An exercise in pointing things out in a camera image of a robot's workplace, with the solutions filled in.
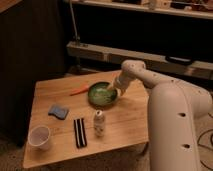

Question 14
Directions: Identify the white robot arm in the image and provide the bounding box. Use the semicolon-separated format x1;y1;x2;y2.
112;60;213;171

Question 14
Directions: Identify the blue sponge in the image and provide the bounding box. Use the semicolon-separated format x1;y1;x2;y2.
48;105;69;120

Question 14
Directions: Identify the wooden table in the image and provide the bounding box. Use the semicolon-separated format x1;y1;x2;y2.
23;71;148;168

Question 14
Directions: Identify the metal pole stand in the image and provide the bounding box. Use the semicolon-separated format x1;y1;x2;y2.
69;0;83;74

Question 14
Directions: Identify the white patterned bottle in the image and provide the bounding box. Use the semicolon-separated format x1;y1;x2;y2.
93;110;105;137

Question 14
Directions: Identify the cluttered shelf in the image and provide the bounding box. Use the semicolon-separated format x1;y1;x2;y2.
63;0;213;20

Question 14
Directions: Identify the long grey case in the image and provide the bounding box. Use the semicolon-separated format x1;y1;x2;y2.
67;41;213;80

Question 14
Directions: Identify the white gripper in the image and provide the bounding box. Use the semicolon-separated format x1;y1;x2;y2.
107;77;128;96

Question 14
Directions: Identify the white plastic cup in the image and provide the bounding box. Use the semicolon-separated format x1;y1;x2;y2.
28;125;51;150

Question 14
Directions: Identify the orange toy carrot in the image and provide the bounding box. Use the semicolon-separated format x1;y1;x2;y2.
70;86;89;96

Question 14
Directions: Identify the green ceramic bowl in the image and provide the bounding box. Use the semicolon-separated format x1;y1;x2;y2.
87;82;118;106

